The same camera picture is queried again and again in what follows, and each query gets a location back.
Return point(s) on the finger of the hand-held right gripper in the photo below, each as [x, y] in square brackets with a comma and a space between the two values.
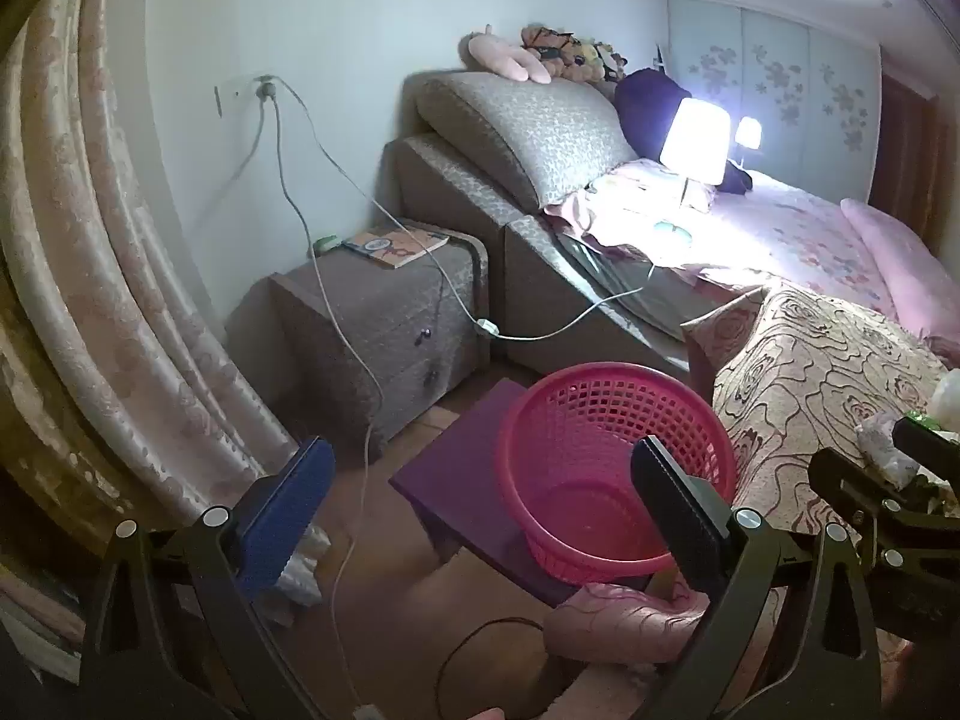
[930, 444]
[855, 484]

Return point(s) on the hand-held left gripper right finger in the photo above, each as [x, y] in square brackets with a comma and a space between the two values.
[675, 517]

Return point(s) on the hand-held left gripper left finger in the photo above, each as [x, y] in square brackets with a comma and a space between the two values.
[289, 517]

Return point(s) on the gray packet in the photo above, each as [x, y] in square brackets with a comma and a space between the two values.
[885, 450]

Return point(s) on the pink plastic basket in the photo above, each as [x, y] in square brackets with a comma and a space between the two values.
[570, 420]

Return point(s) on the green wrapper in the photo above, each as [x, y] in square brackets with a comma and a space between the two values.
[922, 418]

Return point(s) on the white crumpled plastic wrapper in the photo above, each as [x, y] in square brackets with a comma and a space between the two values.
[949, 390]

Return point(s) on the white plastic bag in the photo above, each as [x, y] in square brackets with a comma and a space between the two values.
[307, 577]

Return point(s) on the rose patterned blanket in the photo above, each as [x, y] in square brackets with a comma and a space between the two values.
[810, 375]

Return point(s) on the purple stool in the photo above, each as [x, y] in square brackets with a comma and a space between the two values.
[465, 465]

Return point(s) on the pink folded quilt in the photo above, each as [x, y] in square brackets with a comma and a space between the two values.
[900, 262]

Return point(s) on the gray upholstered nightstand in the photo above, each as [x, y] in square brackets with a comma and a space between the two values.
[360, 330]

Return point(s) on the gray striped mattress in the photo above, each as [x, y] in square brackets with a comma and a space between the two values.
[630, 277]

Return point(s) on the pink floral bedsheet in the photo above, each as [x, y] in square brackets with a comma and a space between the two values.
[795, 240]

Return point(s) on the small green object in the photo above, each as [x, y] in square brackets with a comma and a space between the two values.
[327, 244]

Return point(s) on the orange cover book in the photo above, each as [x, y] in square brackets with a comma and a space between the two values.
[397, 247]

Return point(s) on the beige patterned curtain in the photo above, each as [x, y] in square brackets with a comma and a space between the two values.
[112, 277]

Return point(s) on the brown wooden door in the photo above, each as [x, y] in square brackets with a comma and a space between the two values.
[904, 135]

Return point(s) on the pink floral pillow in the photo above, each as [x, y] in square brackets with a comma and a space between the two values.
[600, 199]

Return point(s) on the white table lamp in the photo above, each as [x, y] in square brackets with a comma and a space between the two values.
[694, 139]

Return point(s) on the flower print sliding wardrobe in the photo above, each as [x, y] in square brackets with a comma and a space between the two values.
[787, 75]

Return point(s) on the dark purple plush toy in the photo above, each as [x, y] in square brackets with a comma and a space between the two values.
[645, 112]

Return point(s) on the gray headboard cushion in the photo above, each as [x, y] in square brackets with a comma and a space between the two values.
[525, 135]

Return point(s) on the brown plush toys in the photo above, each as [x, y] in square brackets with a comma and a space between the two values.
[570, 52]

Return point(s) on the pink neck pillow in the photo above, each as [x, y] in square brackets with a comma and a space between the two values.
[502, 56]

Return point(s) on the gray upholstered bed frame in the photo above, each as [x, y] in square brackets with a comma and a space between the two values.
[450, 187]

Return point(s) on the wall socket with plug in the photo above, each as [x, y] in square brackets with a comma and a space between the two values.
[264, 86]

